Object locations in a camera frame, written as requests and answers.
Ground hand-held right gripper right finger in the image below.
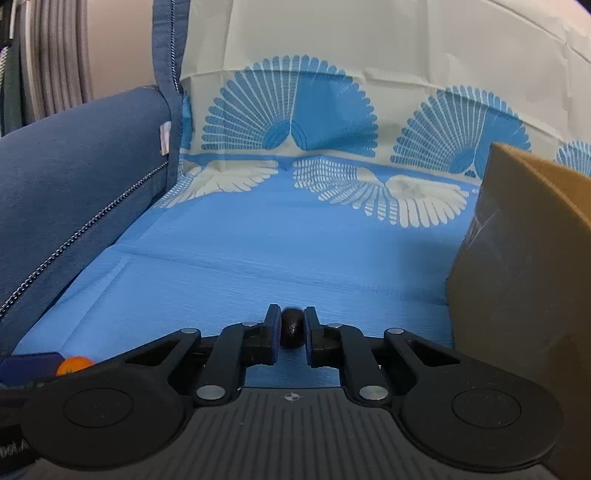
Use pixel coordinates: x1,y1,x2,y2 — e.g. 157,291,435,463
305,306,462,405

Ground cardboard box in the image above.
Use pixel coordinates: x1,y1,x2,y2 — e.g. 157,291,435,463
445,142,591,480

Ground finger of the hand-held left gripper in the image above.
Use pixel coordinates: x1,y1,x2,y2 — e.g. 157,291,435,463
0,353,64,389

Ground grey curtain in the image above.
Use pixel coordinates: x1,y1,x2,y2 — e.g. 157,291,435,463
25,0,93,121

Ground blue denim sofa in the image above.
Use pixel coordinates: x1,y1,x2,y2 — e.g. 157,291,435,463
0,0,191,361

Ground dark plum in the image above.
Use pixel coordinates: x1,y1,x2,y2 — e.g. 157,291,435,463
280,307,306,349

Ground orange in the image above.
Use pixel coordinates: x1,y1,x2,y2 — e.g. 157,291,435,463
56,356,95,374

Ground dark green cloth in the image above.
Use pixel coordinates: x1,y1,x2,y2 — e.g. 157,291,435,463
0,37,25,138

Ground blue white fan-print sheet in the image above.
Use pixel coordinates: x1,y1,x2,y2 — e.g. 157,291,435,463
11,0,591,389

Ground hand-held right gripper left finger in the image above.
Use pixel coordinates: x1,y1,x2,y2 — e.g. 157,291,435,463
124,305,280,406

